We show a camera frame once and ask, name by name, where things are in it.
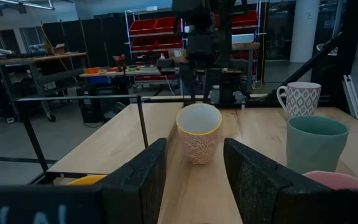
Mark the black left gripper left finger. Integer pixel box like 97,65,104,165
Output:
99,138,167,224

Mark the orange floral patterned mug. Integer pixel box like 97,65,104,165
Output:
175,103,223,166

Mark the wire shelving unit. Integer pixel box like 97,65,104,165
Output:
124,0,263,91

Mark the pink faceted mug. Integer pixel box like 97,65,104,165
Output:
302,170,358,191

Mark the black room divider panel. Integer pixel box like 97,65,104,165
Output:
42,15,130,68

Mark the green faceted mug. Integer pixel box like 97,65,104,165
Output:
285,115,351,175

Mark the low wooden table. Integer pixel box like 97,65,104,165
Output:
78,65,180,78

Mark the wooden top workbench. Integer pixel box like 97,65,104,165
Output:
0,51,88,123

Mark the blue box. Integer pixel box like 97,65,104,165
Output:
88,76,112,85

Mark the cardboard box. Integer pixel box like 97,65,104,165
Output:
44,43,67,56

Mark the grey diamond patterned mug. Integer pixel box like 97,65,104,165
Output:
276,82,322,121

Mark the black diagonal frame strut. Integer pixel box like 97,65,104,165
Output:
255,30,344,102

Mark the red storage bin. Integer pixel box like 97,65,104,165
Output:
231,9,259,27
131,37,158,52
155,35,183,50
129,18,158,35
134,74,177,82
154,16,183,34

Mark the red power drill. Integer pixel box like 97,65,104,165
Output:
112,54,127,73

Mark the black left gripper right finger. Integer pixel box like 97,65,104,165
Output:
223,138,295,224

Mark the black computer tower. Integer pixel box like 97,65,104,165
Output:
75,86,106,124

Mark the plain yellow mug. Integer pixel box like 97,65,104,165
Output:
66,174,108,187

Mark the aluminium extrusion bar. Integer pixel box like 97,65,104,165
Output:
341,74,358,121

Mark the white storage bin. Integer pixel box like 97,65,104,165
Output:
231,33,255,45

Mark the white round column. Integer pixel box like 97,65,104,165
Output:
288,0,321,63

